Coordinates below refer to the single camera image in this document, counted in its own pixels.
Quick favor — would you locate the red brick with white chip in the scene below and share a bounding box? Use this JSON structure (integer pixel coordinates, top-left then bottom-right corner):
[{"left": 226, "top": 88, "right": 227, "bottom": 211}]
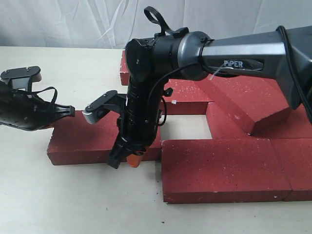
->
[{"left": 164, "top": 79, "right": 213, "bottom": 115}]

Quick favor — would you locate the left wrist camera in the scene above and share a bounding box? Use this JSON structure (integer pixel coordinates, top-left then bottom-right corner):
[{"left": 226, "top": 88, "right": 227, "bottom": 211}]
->
[{"left": 0, "top": 66, "right": 41, "bottom": 92}]

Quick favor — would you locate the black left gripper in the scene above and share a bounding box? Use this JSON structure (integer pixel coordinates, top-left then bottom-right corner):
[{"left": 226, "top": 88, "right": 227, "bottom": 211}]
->
[{"left": 0, "top": 82, "right": 75, "bottom": 131}]

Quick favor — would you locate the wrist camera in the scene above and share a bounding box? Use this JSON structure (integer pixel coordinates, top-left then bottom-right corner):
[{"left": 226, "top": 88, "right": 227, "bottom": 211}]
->
[
  {"left": 0, "top": 66, "right": 41, "bottom": 92},
  {"left": 82, "top": 90, "right": 126, "bottom": 124}
]

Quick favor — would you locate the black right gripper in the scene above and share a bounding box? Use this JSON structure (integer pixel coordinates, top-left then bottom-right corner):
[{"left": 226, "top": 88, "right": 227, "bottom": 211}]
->
[{"left": 107, "top": 83, "right": 164, "bottom": 169}]

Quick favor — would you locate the white backdrop cloth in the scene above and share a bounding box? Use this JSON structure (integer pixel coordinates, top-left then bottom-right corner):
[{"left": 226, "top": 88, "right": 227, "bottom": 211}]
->
[{"left": 0, "top": 0, "right": 312, "bottom": 49}]

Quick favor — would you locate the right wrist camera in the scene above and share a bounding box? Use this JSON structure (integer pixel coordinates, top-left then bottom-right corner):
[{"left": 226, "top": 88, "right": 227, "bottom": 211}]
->
[{"left": 82, "top": 90, "right": 126, "bottom": 124}]

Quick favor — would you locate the red brick under tilted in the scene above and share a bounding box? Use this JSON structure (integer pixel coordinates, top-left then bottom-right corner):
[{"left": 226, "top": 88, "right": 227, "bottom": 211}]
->
[{"left": 206, "top": 102, "right": 312, "bottom": 139}]

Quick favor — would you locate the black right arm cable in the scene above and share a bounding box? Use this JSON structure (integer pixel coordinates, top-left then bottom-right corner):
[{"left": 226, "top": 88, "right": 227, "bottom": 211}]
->
[{"left": 143, "top": 6, "right": 312, "bottom": 127}]

